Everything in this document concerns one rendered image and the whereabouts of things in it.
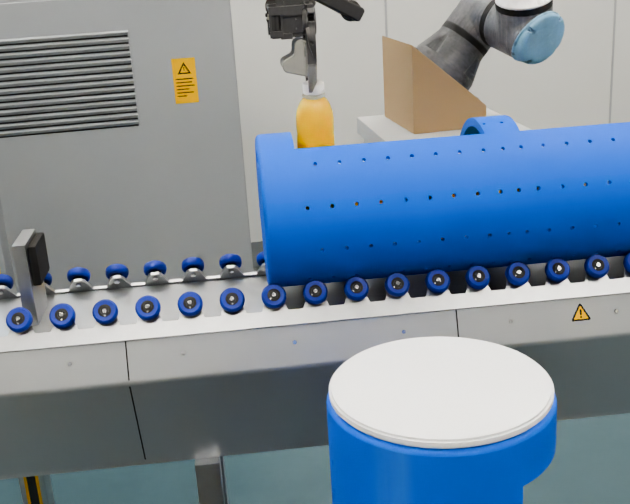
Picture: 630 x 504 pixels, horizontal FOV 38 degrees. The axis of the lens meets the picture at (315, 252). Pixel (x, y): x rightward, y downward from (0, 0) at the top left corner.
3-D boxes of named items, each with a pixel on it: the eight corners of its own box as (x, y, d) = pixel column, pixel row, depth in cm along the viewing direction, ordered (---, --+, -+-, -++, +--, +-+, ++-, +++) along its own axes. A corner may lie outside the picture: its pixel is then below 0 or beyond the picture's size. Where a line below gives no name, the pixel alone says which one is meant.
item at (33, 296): (35, 305, 176) (22, 229, 171) (56, 303, 176) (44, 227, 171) (25, 326, 167) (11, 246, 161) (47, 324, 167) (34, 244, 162)
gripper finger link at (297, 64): (284, 94, 161) (279, 41, 159) (317, 92, 161) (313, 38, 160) (285, 94, 158) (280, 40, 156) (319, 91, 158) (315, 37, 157)
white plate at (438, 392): (388, 464, 97) (389, 474, 97) (602, 404, 106) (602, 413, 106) (296, 362, 121) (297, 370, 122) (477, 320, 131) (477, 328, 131)
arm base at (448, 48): (408, 53, 210) (434, 18, 209) (459, 93, 212) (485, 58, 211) (417, 51, 195) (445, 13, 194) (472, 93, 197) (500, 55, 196)
